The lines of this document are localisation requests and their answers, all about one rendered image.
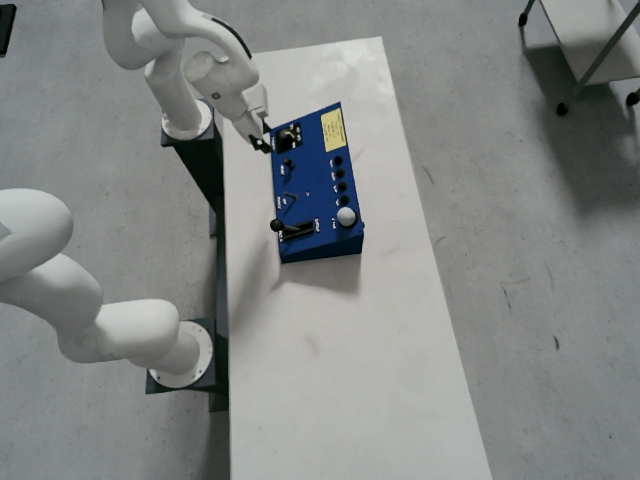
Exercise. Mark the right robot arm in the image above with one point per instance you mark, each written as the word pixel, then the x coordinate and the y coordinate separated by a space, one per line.
pixel 34 228

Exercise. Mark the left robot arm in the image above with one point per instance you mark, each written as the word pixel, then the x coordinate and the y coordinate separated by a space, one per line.
pixel 222 84

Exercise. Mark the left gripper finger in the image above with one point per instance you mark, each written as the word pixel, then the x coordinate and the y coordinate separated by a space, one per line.
pixel 256 146
pixel 266 127

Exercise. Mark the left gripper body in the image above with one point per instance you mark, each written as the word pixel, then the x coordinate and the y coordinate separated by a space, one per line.
pixel 248 123

